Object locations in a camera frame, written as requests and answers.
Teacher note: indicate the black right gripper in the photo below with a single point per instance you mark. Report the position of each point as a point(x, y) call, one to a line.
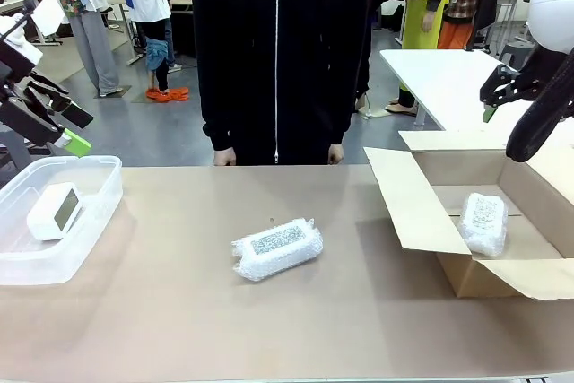
point(536, 78)

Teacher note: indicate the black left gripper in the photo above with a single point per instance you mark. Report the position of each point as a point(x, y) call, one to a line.
point(13, 71)

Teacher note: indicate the white unwrapped clock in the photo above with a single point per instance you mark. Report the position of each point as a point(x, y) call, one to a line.
point(47, 217)

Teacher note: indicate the small bubble-wrapped clock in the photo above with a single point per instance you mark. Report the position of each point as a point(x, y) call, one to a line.
point(484, 226)

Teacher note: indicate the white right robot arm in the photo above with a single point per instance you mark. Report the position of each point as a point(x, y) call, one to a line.
point(553, 11)

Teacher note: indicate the large bubble-wrapped clock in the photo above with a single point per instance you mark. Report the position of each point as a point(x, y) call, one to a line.
point(278, 248)

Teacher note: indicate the person's left hand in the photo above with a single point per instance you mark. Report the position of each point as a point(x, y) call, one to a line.
point(336, 155)

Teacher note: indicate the person's right hand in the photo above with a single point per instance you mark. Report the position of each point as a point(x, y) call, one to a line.
point(224, 158)

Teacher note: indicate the grey round stool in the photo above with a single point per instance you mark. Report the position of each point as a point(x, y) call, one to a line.
point(518, 51)

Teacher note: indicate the grey metal stool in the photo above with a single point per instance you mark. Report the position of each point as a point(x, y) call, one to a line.
point(11, 152)

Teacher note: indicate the person in orange trousers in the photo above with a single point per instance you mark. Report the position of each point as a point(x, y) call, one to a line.
point(455, 33)

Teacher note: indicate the mannequin in grey trousers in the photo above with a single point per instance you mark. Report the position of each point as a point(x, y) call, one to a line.
point(94, 46)

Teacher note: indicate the clear plastic container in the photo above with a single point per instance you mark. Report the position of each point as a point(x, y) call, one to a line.
point(89, 203)

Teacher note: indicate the person in yellow apron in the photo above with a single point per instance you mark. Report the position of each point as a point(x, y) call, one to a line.
point(419, 20)

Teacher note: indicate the orange cloth on floor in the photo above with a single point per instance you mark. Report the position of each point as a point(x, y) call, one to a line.
point(168, 95)

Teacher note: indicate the open cardboard box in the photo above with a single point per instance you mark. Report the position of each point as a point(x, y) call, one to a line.
point(412, 203)

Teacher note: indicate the person in black hoodie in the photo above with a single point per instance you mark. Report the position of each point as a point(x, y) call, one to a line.
point(278, 42)

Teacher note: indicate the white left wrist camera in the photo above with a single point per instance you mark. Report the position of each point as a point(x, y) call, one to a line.
point(45, 17)

